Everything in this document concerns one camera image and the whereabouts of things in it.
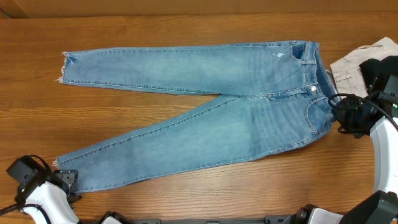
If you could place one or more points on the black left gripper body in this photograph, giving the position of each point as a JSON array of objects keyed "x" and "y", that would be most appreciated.
[{"x": 69, "y": 179}]

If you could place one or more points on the folded black garment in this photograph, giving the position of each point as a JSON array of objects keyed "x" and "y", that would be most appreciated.
[{"x": 376, "y": 73}]

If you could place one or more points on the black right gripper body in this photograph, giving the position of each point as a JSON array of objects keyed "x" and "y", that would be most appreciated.
[{"x": 352, "y": 120}]

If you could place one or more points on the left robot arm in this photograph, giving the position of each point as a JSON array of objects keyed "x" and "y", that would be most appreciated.
[{"x": 46, "y": 195}]

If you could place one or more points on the light blue denim jeans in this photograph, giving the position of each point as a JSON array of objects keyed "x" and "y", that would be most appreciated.
[{"x": 268, "y": 98}]

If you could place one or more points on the folded light grey trousers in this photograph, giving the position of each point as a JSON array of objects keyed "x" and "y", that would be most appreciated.
[{"x": 345, "y": 73}]

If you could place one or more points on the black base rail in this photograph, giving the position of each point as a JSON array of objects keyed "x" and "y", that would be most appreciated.
[{"x": 268, "y": 219}]

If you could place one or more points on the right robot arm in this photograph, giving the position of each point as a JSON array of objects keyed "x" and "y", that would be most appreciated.
[{"x": 376, "y": 116}]

